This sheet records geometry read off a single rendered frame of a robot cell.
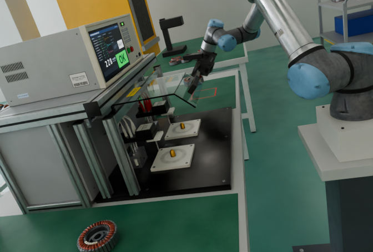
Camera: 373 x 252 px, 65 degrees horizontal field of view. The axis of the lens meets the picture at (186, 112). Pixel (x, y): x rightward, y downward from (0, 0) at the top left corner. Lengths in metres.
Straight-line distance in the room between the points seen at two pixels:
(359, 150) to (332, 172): 0.10
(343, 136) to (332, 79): 0.18
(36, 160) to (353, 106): 1.03
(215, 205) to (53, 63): 0.69
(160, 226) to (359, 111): 0.69
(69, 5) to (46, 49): 4.01
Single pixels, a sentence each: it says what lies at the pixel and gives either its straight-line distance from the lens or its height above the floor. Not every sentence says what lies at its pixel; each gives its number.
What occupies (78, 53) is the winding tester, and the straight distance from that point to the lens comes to 1.01.
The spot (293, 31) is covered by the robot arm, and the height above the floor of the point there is 1.15.
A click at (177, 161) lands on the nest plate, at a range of 1.09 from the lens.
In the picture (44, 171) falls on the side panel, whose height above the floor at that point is 0.91.
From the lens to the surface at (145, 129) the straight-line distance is 1.08.
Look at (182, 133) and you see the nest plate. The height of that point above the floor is 0.78.
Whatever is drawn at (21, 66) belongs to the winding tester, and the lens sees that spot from 1.13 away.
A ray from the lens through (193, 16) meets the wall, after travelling 6.34.
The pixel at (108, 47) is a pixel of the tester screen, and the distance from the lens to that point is 1.09.
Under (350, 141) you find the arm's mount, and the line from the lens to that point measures 1.01.
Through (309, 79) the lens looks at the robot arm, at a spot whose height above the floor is 1.03.
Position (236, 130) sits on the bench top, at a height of 0.75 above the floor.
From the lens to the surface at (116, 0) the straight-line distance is 4.74.
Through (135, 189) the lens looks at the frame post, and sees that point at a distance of 1.00.
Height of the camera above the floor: 1.32
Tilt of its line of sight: 21 degrees down
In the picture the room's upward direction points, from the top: 15 degrees counter-clockwise
